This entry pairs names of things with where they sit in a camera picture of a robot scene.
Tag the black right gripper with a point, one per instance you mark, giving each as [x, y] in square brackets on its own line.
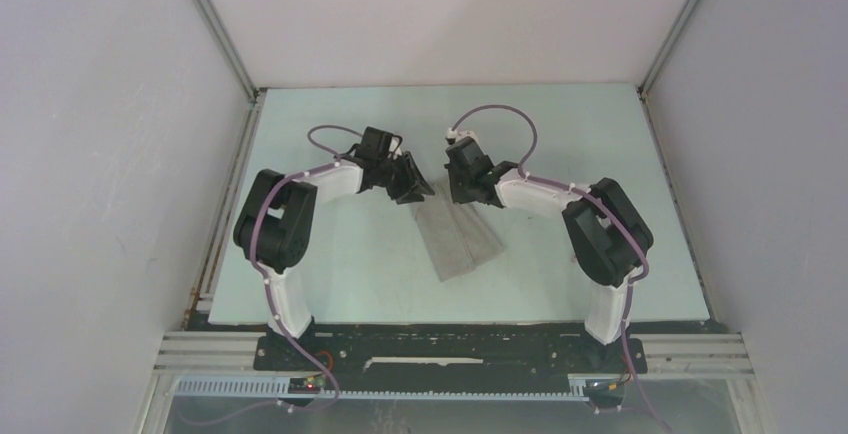
[460, 196]

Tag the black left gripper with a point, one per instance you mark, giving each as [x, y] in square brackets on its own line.
[420, 187]

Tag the grey cloth napkin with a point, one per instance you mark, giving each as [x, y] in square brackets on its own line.
[457, 238]

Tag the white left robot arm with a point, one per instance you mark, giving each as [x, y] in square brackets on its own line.
[273, 228]

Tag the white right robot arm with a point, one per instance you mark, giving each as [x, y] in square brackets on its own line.
[609, 237]

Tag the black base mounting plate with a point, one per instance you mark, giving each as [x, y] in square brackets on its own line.
[487, 358]

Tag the left small circuit board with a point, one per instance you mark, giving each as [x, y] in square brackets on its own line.
[306, 386]

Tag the small circuit board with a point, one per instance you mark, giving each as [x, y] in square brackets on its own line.
[604, 387]
[306, 386]

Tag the right small circuit board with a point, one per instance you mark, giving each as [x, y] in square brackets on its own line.
[604, 387]

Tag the left aluminium frame post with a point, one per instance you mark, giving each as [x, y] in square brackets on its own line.
[219, 34]

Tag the aluminium frame post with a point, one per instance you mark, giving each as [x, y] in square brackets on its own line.
[667, 47]
[219, 34]

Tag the white slotted cable duct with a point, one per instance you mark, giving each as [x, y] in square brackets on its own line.
[276, 388]

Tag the right aluminium frame post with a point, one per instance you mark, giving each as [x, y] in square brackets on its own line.
[667, 47]

